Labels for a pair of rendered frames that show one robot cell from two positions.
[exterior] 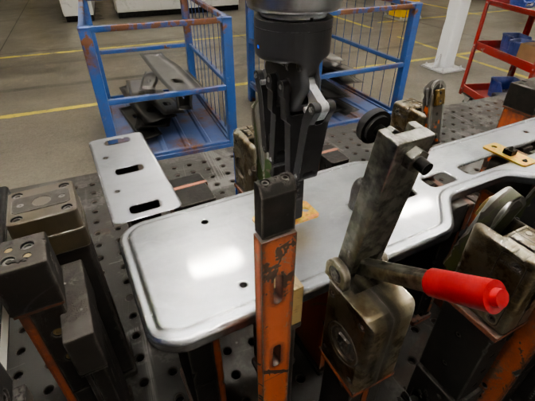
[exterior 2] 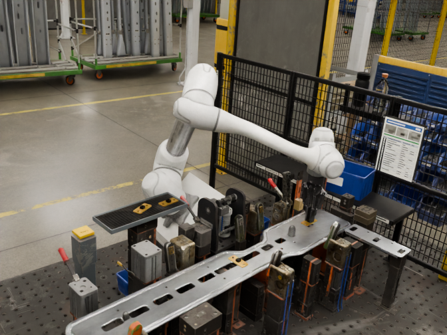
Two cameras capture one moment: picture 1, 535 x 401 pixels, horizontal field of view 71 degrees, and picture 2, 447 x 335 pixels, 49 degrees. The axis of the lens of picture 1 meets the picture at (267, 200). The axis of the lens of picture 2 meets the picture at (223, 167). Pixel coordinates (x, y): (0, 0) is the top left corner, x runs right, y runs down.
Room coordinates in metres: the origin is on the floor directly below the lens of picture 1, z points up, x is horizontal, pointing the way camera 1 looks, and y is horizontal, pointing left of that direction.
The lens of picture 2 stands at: (2.16, -1.03, 2.10)
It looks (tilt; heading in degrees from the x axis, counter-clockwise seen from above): 23 degrees down; 162
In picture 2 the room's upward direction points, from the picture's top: 4 degrees clockwise
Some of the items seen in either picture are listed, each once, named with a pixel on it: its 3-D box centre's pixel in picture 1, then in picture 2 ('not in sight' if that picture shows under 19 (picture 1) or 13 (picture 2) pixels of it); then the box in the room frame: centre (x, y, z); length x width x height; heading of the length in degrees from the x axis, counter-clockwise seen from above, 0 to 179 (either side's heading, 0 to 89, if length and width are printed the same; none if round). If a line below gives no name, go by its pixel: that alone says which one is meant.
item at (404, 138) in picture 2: not in sight; (399, 148); (0.23, 0.51, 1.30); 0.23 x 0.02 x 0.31; 27
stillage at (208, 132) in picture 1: (156, 78); not in sight; (2.71, 0.79, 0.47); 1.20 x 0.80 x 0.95; 22
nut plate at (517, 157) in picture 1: (509, 152); (238, 260); (0.61, -0.44, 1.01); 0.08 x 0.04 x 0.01; 28
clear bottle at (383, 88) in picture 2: not in sight; (381, 92); (0.01, 0.50, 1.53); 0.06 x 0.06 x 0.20
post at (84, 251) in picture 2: not in sight; (86, 284); (0.54, -1.03, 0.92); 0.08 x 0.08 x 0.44; 27
